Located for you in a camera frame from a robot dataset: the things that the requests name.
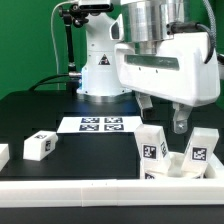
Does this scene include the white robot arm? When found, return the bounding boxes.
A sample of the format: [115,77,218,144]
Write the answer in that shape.
[82,0,220,134]

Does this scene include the camera on stand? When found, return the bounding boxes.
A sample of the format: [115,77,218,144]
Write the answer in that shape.
[77,0,113,13]

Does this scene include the black cables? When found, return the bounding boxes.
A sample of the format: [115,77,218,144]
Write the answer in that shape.
[27,73,83,92]

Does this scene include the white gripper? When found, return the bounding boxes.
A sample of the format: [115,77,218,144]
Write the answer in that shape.
[115,32,220,134]

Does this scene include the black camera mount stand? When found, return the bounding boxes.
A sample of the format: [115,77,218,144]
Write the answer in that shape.
[59,6,88,94]

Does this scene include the white round stool seat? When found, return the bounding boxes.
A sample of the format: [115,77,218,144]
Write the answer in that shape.
[140,152,204,180]

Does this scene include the white sheet with tags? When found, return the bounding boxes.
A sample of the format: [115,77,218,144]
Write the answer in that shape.
[57,116,142,134]

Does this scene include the white cable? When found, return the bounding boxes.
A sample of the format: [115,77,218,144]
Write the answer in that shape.
[50,0,80,92]

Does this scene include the white U-shaped fence wall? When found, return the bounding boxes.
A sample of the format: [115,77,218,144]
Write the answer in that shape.
[0,143,224,209]

